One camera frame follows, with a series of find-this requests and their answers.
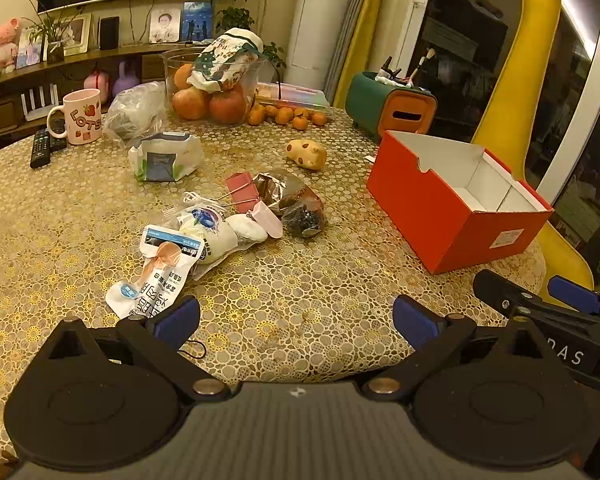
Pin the blue photo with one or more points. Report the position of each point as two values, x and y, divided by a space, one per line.
198 21

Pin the red apple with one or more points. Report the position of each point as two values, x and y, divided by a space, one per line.
227 106
191 104

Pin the orange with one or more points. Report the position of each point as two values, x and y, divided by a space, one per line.
182 76

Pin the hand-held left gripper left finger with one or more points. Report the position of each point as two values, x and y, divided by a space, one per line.
176 320

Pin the wooden tv cabinet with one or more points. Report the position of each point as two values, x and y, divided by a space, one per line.
10 110

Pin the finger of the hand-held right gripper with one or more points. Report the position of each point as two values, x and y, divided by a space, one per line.
575 295
500 294

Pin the pink binder clip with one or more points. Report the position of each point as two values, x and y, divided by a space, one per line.
242 185

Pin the white framed photo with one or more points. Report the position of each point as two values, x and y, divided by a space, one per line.
79 35

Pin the pink plush toy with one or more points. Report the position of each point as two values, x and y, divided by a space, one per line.
6 40

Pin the pink plastic clip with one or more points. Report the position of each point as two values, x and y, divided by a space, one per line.
267 220

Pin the white blue wet wipes pack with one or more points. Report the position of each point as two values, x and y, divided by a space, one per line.
162 157

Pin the blueberry print pouch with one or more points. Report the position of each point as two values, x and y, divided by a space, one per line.
205 230

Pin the pink strawberry mug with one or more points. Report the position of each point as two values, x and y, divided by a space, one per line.
82 117

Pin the pile of tangerines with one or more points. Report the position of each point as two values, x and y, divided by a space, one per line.
285 116

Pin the white door frame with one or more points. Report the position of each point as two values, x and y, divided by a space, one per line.
585 85

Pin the clear bag of black clips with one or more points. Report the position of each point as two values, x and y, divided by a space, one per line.
304 219

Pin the makeup brush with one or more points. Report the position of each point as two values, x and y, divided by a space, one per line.
424 62

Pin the green orange tissue box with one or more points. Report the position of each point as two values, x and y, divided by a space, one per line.
375 105

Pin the small black bottle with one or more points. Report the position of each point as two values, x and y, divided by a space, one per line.
387 67

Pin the yellow grey curtain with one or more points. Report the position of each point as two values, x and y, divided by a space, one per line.
365 35

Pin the gold lace patterned desktop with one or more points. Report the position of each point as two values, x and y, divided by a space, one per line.
330 285

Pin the portrait photo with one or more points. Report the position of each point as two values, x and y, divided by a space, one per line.
165 25

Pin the silver foil snack bag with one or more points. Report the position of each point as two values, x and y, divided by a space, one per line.
287 190

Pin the red cardboard box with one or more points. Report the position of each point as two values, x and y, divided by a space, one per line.
430 210

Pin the patterned cloth bag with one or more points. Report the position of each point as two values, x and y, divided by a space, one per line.
222 60

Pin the white spouted pouch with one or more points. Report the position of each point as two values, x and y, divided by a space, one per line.
140 290

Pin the white blue flat packet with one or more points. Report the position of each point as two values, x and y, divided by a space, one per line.
165 240

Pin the yellow giraffe statue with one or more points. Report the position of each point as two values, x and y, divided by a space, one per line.
525 60

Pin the white column air conditioner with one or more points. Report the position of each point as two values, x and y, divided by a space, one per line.
320 25

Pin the pink lunch box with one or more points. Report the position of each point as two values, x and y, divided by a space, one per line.
96 86

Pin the glass fruit bowl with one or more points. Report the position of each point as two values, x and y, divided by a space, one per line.
252 85

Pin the clear plastic bag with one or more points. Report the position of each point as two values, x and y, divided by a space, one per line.
135 112

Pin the potted grass plant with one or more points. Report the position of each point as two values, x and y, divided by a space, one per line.
52 35

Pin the black speaker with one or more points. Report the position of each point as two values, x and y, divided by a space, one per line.
109 33

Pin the cream spotted pig toy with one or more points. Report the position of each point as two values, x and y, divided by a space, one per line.
307 154

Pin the white router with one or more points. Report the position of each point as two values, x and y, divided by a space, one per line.
41 105

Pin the small unframed photo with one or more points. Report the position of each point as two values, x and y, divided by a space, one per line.
30 50

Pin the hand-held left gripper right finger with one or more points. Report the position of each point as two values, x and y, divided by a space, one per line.
414 321

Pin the black remote control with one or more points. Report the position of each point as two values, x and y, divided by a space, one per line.
42 147

